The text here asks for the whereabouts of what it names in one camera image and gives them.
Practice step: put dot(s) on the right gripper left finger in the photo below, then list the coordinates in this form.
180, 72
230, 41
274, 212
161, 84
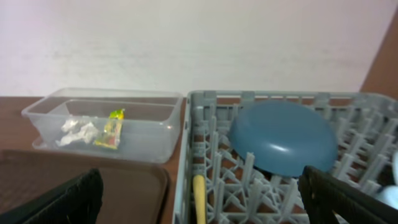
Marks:
77, 200

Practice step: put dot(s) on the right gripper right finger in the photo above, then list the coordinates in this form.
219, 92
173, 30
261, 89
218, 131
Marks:
324, 197

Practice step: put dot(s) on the light blue rice bowl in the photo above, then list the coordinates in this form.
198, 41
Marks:
388, 195

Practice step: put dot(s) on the white tissue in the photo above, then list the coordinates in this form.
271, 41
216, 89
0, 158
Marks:
69, 125
86, 134

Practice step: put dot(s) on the yellow snack wrapper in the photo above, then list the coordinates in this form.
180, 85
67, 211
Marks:
111, 135

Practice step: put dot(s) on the dark blue plate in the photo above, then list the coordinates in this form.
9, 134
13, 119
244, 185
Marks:
284, 137

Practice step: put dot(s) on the grey dishwasher rack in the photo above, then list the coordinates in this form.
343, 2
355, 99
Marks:
238, 192

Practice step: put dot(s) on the clear plastic bin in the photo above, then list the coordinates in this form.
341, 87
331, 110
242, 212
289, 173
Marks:
151, 124

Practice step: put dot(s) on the cream plastic spoon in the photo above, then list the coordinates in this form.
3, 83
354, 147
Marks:
199, 192

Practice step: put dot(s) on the dark brown serving tray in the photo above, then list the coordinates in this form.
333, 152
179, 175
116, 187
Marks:
133, 192

